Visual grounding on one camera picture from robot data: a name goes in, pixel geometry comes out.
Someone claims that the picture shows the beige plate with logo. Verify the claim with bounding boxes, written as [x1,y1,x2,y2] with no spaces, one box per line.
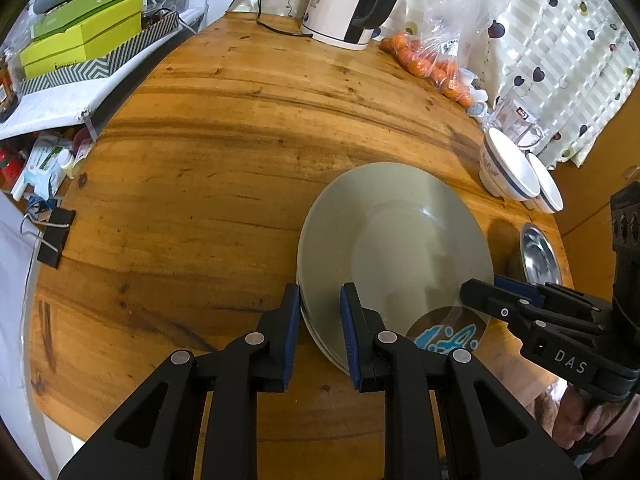
[296,162,494,354]

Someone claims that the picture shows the white bowl blue rim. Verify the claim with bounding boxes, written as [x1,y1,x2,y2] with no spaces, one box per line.
[524,153,564,214]
[480,128,540,202]

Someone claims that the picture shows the person's right hand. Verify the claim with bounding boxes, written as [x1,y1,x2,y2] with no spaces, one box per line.
[527,385,639,465]

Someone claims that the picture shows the small stainless steel dish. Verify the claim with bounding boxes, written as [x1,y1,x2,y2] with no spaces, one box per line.
[516,223,563,285]

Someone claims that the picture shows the clear glass mug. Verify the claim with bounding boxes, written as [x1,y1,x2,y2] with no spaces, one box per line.
[489,90,542,152]

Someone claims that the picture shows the black binder clip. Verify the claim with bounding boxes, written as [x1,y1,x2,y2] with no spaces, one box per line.
[37,207,76,269]

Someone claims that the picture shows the white medicine box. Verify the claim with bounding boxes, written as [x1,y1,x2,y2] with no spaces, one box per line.
[11,133,72,202]

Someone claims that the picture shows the bag of oranges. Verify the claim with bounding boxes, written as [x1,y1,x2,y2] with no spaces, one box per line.
[378,0,506,108]

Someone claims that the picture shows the white side shelf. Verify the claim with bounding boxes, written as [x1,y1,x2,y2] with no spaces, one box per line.
[1,28,190,140]

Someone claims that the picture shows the lower green box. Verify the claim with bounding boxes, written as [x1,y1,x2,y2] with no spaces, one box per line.
[20,0,143,79]

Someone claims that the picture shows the green box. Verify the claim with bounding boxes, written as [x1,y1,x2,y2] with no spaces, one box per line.
[20,0,143,79]
[30,0,122,40]

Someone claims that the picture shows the chevron pattern box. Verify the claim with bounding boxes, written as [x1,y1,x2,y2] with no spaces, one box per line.
[22,11,179,94]

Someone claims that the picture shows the red labelled jar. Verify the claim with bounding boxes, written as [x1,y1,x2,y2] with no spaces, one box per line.
[0,54,18,122]

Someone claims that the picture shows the upper green box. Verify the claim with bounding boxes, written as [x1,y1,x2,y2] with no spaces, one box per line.
[30,0,122,40]

